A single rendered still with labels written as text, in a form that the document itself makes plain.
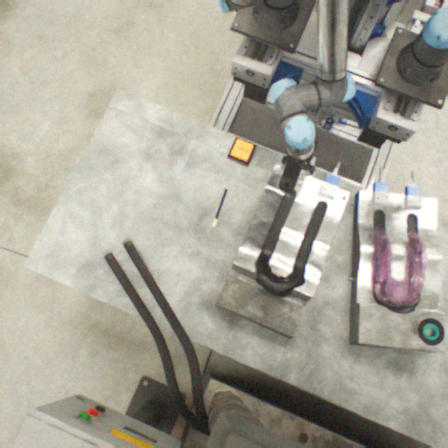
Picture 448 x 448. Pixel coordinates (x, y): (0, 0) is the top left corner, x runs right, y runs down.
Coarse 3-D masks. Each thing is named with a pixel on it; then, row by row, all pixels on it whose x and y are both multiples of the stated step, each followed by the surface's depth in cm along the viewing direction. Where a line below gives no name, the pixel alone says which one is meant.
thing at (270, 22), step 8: (296, 0) 166; (256, 8) 169; (264, 8) 165; (272, 8) 163; (280, 8) 163; (288, 8) 164; (296, 8) 168; (256, 16) 170; (264, 16) 167; (272, 16) 166; (280, 16) 166; (288, 16) 167; (296, 16) 170; (264, 24) 169; (272, 24) 168; (280, 24) 169; (288, 24) 170
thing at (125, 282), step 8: (104, 256) 172; (112, 256) 172; (112, 264) 171; (120, 272) 169; (120, 280) 169; (128, 280) 169; (128, 288) 167; (136, 296) 166; (136, 304) 165; (144, 304) 166; (144, 312) 164; (144, 320) 163
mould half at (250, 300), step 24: (264, 192) 173; (312, 192) 173; (264, 216) 171; (288, 216) 172; (336, 216) 172; (264, 240) 167; (288, 240) 169; (240, 264) 162; (288, 264) 163; (312, 264) 165; (240, 288) 168; (312, 288) 161; (240, 312) 166; (264, 312) 166; (288, 312) 166; (288, 336) 166
